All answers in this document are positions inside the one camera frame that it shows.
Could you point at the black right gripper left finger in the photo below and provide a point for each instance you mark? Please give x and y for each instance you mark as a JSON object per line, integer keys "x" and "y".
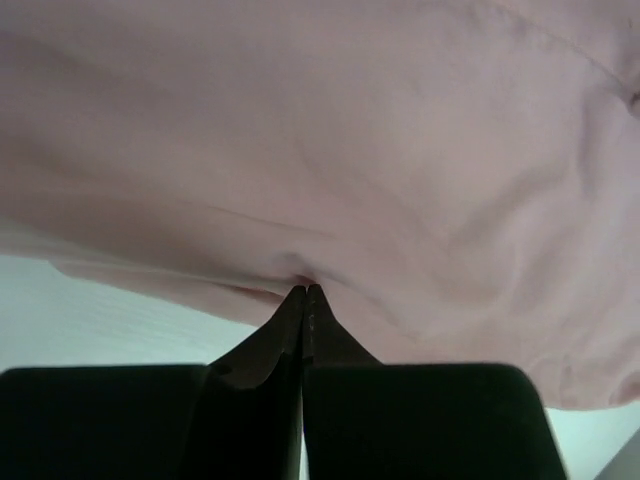
{"x": 235, "y": 418}

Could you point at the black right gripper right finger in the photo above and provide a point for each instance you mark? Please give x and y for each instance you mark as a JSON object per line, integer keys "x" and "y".
{"x": 367, "y": 420}

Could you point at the pink trousers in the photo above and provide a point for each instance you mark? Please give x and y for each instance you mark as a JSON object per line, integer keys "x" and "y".
{"x": 461, "y": 177}

